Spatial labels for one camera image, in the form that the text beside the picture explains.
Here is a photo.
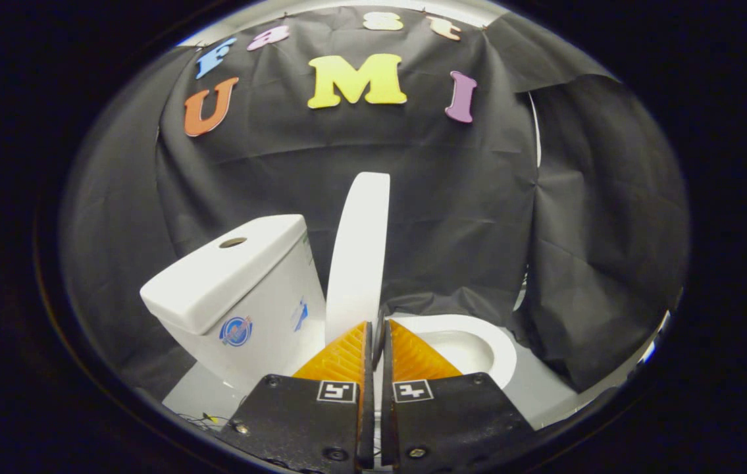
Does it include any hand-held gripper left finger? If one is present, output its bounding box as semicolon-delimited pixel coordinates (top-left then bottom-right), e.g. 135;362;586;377
232;321;375;472

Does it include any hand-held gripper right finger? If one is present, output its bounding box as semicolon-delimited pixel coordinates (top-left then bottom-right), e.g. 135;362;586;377
381;319;536;470

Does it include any white toilet lid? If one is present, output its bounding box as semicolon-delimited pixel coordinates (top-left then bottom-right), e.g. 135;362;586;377
325;172;392;347

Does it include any white toilet seat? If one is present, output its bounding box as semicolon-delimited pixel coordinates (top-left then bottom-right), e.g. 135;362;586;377
389;315;518;390

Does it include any white ceramic toilet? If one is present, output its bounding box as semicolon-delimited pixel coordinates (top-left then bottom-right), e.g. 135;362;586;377
140;214;518;399

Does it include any white toilet tank cover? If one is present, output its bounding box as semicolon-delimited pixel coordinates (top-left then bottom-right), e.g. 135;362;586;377
140;214;309;336

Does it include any black backdrop cloth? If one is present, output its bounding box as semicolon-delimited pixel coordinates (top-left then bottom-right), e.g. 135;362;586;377
61;7;690;394

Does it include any thin black cable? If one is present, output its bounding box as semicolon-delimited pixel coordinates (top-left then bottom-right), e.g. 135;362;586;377
176;409;244;433

